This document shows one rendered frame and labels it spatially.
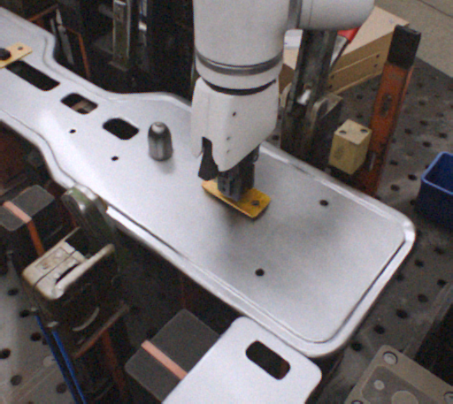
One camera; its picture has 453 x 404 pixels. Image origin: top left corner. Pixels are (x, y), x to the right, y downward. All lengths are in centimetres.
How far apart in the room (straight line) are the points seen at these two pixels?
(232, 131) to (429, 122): 83
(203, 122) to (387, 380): 28
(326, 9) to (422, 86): 98
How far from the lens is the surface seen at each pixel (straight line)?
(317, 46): 69
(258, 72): 51
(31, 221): 71
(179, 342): 60
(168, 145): 72
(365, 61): 136
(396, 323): 96
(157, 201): 68
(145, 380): 58
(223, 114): 53
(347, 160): 69
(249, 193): 67
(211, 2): 48
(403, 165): 120
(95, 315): 64
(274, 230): 65
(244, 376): 56
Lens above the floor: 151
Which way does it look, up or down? 46 degrees down
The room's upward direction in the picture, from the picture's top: straight up
